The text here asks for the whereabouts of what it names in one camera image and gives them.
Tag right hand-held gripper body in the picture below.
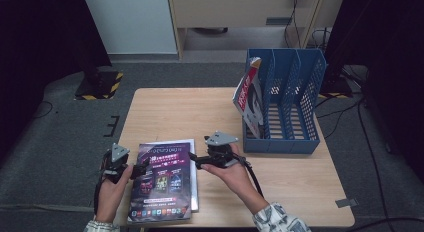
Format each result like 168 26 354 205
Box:
204 130 240 169

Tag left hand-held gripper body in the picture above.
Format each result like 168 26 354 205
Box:
101 142 134 185

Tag thick white book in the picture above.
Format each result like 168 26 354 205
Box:
146 138 200 213

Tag purple cover magazine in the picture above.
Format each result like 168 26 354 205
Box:
127 141 193 224

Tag blue plastic file rack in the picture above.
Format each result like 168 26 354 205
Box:
242 47 328 155

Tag red title magazine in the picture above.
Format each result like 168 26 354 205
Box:
232 56 268 140

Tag person's right hand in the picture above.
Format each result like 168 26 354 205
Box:
201 143 269 215

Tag person's left hand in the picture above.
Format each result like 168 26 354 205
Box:
95 166 134 215

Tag black floor tape mark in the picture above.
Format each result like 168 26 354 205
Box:
103 115 120 138

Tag black stand striped base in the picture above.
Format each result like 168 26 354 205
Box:
318 75 354 100
74 51 124 101

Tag grey tape piece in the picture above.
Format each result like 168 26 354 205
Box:
334 197 359 209

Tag beige wooden desk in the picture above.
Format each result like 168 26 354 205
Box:
166 0 346 61

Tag white cabinet panel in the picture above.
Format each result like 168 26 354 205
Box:
82 0 178 55

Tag dark curtain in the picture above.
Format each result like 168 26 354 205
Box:
0 0 113 160
324 0 424 175

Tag left hand-held gripper cable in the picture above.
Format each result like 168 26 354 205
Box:
94 176 105 216

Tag hand-held gripper cable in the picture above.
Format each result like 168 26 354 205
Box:
238 154 265 198
94 176 105 216

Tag right hand-held gripper cable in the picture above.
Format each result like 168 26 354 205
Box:
238 154 265 198

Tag thin black floor cable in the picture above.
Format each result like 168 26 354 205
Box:
33 100 54 120

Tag hanging black cables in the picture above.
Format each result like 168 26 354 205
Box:
283 0 304 48

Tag long black floor cable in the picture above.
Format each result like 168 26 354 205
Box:
358 98 392 232

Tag looped black cable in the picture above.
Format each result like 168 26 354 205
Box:
311 27 333 51

